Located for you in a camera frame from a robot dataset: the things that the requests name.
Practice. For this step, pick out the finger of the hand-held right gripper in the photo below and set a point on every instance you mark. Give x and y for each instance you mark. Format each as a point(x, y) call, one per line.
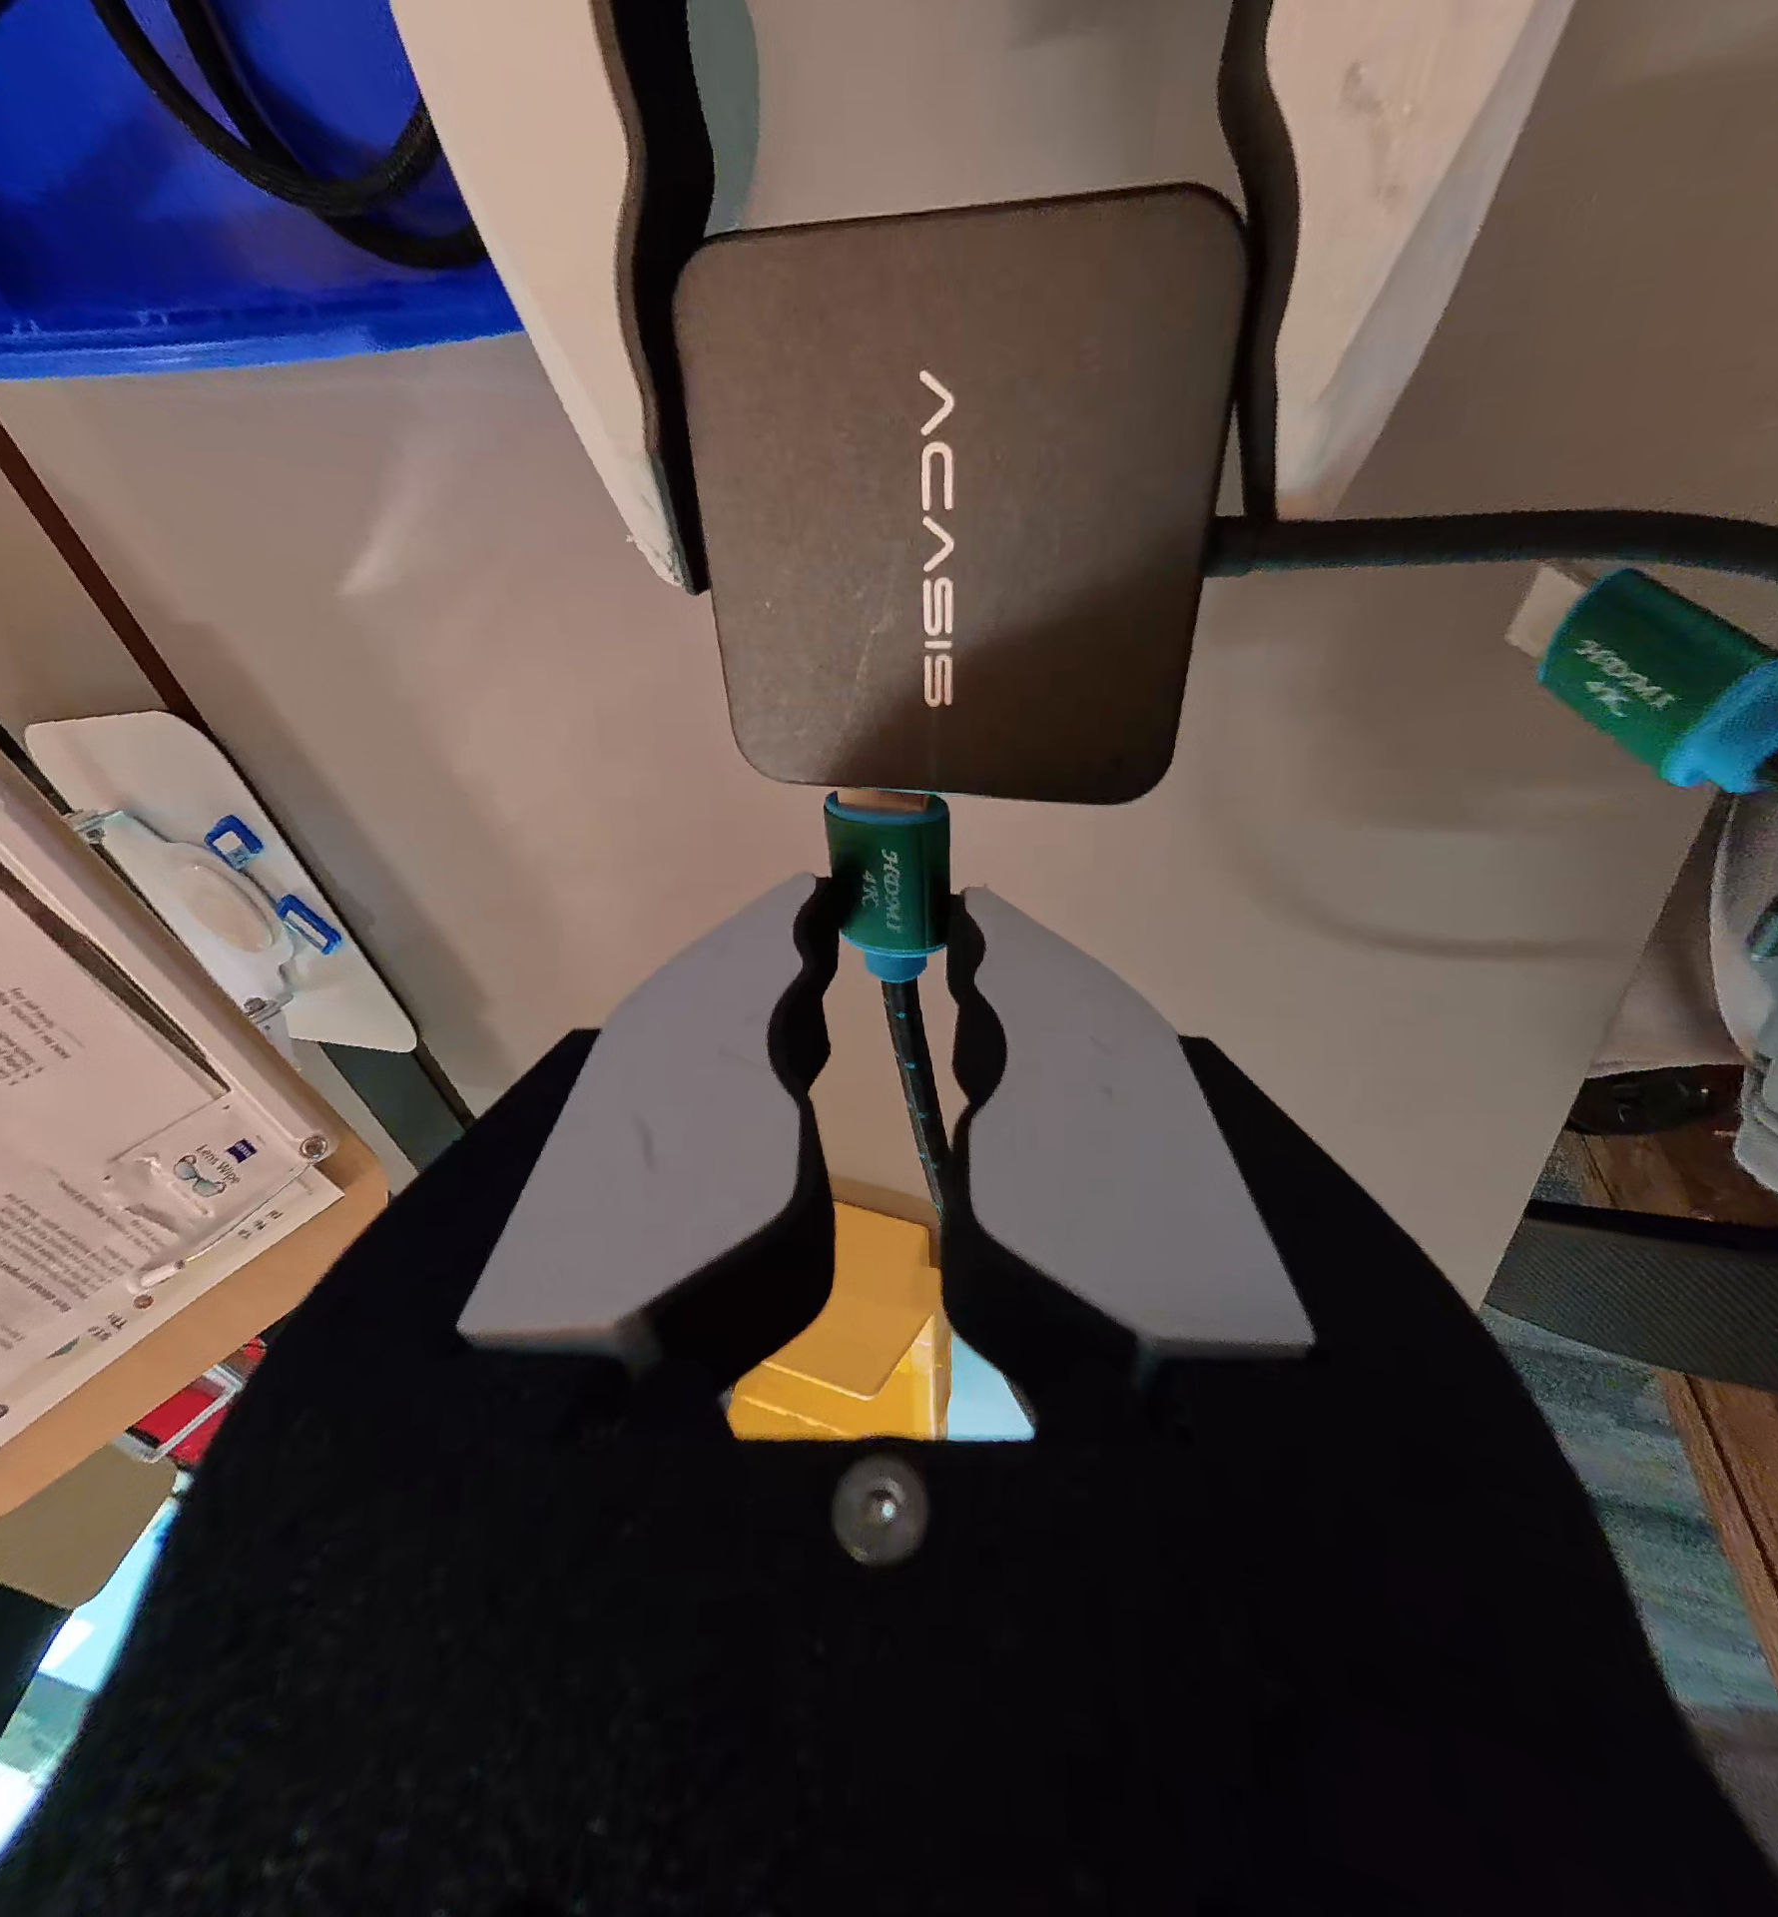
point(530, 150)
point(1397, 181)

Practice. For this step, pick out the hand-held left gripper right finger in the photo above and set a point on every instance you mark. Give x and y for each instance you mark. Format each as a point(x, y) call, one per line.
point(1130, 1168)

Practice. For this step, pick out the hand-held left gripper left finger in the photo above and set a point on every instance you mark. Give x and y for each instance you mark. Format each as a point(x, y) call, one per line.
point(651, 1168)

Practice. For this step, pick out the yellow plastic bin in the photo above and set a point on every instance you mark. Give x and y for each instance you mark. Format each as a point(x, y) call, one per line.
point(845, 1348)

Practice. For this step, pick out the black square usb hub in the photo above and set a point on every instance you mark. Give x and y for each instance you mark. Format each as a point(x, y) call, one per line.
point(828, 524)

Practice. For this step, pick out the blue plastic bin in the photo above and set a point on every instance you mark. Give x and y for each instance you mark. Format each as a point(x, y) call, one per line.
point(50, 300)

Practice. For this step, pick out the dark grey chair seat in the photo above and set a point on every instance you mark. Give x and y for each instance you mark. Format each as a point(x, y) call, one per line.
point(1624, 1289)

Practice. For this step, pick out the white framed instruction sheet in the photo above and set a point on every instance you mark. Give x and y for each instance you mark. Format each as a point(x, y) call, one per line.
point(35, 1078)

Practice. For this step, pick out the white plastic holder blue clips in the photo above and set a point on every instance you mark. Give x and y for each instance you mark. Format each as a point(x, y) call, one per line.
point(154, 779)

